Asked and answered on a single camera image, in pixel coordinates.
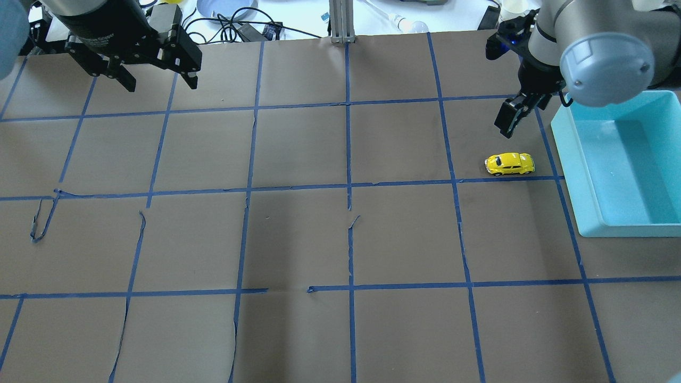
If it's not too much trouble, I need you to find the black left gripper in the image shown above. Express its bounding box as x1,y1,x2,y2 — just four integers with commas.
64,1,202,93

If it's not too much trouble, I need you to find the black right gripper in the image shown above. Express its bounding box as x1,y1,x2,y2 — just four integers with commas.
485,14,566,139

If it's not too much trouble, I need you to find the yellow beetle toy car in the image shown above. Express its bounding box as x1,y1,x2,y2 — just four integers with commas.
484,152,536,177

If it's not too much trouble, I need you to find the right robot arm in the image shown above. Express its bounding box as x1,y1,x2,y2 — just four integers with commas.
486,1,680,138

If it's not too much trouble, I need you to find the light blue plastic bin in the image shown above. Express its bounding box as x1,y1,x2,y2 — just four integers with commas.
551,90,680,237

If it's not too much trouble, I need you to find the aluminium frame post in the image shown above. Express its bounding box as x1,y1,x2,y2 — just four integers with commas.
328,0,356,44

